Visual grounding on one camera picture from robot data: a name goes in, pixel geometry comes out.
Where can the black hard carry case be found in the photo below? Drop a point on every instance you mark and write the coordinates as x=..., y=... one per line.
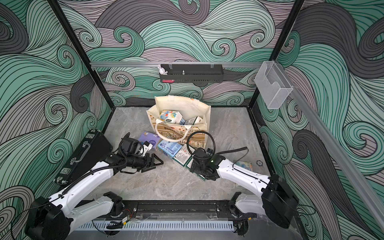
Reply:
x=92, y=149

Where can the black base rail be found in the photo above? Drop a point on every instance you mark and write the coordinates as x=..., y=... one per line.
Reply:
x=168, y=207

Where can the purple tissue pack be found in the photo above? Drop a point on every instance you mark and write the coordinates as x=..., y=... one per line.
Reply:
x=151, y=138

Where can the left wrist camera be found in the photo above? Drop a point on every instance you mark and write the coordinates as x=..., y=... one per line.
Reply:
x=146, y=146

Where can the green barcode tissue pack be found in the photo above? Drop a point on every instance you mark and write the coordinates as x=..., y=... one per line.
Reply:
x=189, y=167

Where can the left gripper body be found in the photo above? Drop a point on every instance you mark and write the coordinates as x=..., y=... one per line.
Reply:
x=136, y=161

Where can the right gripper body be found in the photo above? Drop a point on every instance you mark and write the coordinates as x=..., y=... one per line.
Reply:
x=201, y=170

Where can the floral canvas tote bag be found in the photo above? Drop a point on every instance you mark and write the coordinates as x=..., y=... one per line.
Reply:
x=182, y=134

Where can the blue cartoon tissue pack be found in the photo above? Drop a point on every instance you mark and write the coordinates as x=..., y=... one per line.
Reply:
x=245, y=165

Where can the clear plastic wall bin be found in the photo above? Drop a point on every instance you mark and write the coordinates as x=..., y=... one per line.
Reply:
x=273, y=84

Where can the light blue tissue pack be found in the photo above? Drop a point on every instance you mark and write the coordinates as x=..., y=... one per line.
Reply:
x=169, y=149

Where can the white bunny figurine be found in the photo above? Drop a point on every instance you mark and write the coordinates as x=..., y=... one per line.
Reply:
x=162, y=71

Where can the green white tissue pack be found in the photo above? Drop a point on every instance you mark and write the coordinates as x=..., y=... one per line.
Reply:
x=183, y=156

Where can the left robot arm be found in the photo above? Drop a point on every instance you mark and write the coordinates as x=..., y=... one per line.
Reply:
x=54, y=218

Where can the white cable duct strip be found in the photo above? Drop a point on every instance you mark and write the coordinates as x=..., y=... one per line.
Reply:
x=199, y=225

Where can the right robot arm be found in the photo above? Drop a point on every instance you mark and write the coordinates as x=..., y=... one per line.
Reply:
x=271, y=195

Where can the colourful splash tissue pack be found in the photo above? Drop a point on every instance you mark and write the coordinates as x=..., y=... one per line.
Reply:
x=172, y=117

